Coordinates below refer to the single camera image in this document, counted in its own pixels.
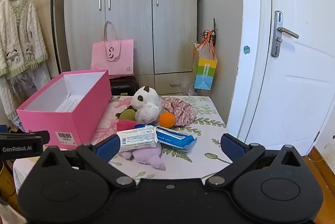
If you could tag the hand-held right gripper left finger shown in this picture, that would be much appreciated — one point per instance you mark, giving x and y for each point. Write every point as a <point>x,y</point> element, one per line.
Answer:
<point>108,146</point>

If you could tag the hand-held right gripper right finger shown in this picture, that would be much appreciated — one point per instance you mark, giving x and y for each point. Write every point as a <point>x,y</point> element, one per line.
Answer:
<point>231,148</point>

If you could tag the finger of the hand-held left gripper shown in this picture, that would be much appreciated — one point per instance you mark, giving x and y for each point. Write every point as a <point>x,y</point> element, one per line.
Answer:
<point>39,135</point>

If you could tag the pink fuzzy plush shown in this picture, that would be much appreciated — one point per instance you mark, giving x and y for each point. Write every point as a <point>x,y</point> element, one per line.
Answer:
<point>125,125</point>

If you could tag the white wet wipes pack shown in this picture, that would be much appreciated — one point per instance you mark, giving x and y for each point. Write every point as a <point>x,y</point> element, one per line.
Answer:
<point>138,139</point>

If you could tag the pink cardboard box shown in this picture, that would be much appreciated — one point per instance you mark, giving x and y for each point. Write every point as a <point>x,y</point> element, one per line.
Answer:
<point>68,122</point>

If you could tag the purple plush toy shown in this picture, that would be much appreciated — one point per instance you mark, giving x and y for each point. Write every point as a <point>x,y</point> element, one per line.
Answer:
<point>148,157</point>

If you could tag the blue wet wipes pack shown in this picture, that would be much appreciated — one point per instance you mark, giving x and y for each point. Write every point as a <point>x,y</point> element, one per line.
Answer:
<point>178,137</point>

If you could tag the orange makeup sponge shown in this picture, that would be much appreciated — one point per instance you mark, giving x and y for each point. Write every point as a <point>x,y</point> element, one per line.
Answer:
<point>167,119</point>

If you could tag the floral bedsheet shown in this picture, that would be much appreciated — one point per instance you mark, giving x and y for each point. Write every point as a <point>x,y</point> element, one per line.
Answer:
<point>206,132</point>

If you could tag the green plush item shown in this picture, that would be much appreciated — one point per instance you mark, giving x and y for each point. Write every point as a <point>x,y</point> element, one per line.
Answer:
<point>128,114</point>

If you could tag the white paper sheet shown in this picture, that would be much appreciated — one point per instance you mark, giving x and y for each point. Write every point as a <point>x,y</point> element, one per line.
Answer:
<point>69,103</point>

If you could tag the white lacy garment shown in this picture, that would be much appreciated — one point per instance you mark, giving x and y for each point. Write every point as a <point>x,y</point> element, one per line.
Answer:
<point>26,85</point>

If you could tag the white plush animal toy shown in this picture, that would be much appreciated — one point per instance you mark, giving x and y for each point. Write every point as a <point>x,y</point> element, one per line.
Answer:
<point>144,98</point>

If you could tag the black suitcase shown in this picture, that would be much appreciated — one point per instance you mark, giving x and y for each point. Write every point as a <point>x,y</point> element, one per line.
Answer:
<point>123,86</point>

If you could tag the pink floral fabric cap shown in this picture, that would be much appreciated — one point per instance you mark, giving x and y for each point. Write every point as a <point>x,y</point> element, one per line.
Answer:
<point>180,111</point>

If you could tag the colourful striped gift bag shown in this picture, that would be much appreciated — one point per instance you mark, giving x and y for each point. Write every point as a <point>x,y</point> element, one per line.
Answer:
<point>205,72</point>

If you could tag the pink paper shopping bag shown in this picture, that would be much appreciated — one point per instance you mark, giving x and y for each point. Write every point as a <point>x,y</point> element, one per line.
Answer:
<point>115,59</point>

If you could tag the white door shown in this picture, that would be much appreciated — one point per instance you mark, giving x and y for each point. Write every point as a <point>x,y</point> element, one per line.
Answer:
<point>301,88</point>

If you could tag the blue round sticker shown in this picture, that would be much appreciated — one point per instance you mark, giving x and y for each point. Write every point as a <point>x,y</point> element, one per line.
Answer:
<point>246,50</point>

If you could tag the white knitted cardigan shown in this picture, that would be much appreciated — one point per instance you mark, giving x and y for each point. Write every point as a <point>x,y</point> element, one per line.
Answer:
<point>21,38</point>

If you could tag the grey wooden wardrobe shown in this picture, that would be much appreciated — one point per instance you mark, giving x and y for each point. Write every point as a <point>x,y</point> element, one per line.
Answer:
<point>170,30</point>

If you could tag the black wall hook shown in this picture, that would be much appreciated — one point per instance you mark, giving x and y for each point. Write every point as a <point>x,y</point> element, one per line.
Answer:
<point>214,30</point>

